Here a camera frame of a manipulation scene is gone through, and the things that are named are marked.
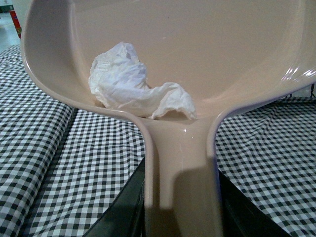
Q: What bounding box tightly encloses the white tissue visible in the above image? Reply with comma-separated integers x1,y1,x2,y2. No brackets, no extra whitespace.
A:
88,42,197,119

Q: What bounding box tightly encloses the black white checkered bedsheet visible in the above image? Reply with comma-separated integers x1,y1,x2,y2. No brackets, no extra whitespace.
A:
0,45,316,237

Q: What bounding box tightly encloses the beige plastic dustpan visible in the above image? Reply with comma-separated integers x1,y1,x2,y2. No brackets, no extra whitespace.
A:
21,0,316,237

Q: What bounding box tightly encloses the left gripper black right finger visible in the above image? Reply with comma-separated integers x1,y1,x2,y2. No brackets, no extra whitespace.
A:
219,171,290,237

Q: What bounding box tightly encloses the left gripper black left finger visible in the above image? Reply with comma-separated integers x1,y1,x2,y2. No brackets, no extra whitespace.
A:
84,160,145,237

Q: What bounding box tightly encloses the red container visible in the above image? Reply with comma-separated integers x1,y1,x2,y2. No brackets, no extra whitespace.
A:
9,10,22,38

